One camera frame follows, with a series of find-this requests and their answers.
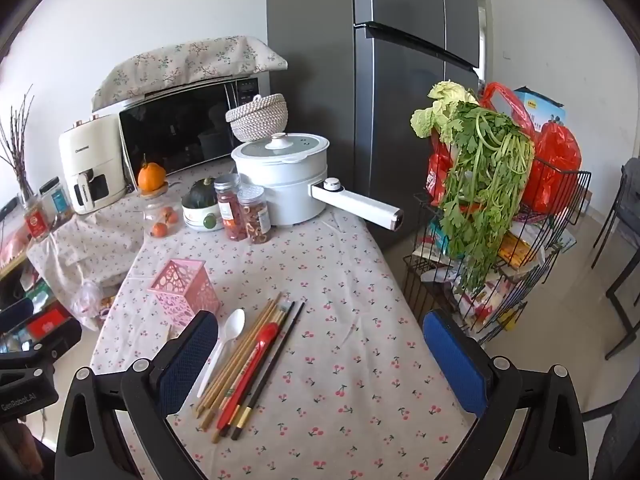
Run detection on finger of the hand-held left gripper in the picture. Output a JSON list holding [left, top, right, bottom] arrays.
[[0, 299, 35, 333], [30, 317, 83, 361]]

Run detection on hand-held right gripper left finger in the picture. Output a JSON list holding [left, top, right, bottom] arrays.
[[54, 310, 221, 480]]

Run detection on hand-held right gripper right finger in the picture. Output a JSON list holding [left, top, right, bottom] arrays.
[[422, 309, 591, 480]]

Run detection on plastic-wrapped disposable chopsticks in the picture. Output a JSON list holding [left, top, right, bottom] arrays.
[[212, 300, 293, 443]]

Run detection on white plastic spoon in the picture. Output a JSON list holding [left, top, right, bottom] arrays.
[[196, 308, 247, 398]]

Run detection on pink perforated utensil holder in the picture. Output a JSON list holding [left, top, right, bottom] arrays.
[[147, 259, 222, 328]]

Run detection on red plastic spoon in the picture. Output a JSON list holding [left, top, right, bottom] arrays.
[[215, 322, 280, 443]]

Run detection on black chopstick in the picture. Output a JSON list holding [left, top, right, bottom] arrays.
[[220, 301, 296, 436], [230, 301, 306, 441]]

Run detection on clear plastic bag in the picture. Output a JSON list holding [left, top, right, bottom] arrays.
[[67, 280, 108, 331]]

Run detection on floral side table cloth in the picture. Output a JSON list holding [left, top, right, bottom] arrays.
[[27, 195, 151, 306]]

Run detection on glass jar with red label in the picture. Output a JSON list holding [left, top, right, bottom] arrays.
[[21, 194, 51, 238]]

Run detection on cherry print tablecloth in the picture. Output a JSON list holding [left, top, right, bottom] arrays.
[[90, 175, 476, 480]]

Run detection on black-lidded jar with teal label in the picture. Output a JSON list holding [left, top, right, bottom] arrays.
[[39, 177, 73, 223]]

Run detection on white ceramic bowl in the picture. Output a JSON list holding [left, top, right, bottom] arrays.
[[181, 195, 225, 232]]

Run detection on clear glass jar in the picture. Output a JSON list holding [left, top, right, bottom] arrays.
[[142, 192, 181, 238]]

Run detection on jar of red goji berries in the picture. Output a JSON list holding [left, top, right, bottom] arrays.
[[214, 174, 248, 242]]

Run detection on jar of dried fruit slices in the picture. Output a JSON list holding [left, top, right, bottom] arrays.
[[237, 185, 273, 245]]

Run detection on dried branches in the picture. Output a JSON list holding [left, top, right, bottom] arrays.
[[0, 85, 36, 201]]

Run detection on dark green squash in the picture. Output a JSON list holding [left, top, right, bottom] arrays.
[[187, 177, 217, 208]]

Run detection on cream air fryer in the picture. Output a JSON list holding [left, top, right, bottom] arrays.
[[58, 114, 127, 216]]

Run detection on large orange fruit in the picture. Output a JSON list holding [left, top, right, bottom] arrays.
[[137, 155, 167, 193]]

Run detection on green cilantro bunch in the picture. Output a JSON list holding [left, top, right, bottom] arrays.
[[440, 101, 536, 293]]

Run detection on white electric pot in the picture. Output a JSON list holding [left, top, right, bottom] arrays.
[[231, 132, 405, 232]]

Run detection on red plastic bag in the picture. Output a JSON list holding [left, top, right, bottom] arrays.
[[480, 82, 583, 216]]

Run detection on dark chair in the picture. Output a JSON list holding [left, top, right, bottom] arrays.
[[592, 157, 640, 361]]

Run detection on black microwave oven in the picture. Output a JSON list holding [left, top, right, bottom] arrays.
[[117, 74, 273, 178]]

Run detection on white pot lid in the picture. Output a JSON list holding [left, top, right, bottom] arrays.
[[236, 132, 331, 160]]

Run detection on woven basket with lid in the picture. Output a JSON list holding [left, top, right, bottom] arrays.
[[225, 94, 289, 143]]

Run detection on napa cabbage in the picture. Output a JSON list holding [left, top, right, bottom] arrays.
[[411, 80, 481, 138]]

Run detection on grey refrigerator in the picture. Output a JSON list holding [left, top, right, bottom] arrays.
[[265, 0, 483, 256]]

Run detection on blue cardboard box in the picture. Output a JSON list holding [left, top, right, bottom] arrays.
[[512, 86, 566, 131]]

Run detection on floral microwave cover cloth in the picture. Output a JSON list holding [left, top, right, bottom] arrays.
[[91, 35, 289, 113]]

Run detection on black wire basket rack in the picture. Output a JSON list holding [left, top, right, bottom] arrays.
[[402, 157, 593, 346]]

